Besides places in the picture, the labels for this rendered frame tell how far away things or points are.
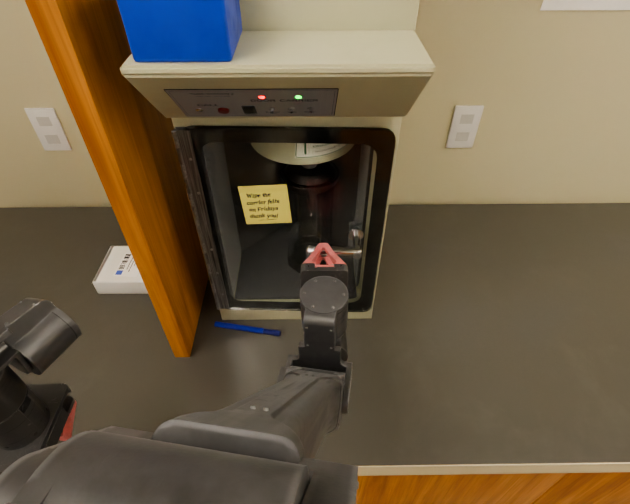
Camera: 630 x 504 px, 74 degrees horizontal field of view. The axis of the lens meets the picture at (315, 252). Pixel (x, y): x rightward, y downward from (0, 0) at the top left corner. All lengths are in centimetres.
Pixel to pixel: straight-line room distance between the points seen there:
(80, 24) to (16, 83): 71
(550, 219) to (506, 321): 41
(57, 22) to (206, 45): 15
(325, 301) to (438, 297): 54
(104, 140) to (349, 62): 30
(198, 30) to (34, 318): 34
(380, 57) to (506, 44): 66
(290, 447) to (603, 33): 113
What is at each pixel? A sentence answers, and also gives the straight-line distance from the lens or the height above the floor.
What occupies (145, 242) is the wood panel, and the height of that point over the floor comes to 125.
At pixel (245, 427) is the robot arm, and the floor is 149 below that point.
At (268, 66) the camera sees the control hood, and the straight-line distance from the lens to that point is 47.
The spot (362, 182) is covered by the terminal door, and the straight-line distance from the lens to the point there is 65.
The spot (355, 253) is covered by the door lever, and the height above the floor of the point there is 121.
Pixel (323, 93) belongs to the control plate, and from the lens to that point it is 51.
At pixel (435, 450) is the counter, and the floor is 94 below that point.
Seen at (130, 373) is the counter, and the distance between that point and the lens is 91.
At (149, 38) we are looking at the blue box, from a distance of 49.
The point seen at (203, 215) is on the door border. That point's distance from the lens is 71.
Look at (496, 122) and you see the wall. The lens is 119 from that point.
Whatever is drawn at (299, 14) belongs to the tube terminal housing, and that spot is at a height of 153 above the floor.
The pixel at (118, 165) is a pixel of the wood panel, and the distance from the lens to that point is 60.
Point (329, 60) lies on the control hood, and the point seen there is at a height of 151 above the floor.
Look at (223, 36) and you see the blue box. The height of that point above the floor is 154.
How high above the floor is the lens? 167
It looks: 44 degrees down
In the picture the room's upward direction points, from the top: straight up
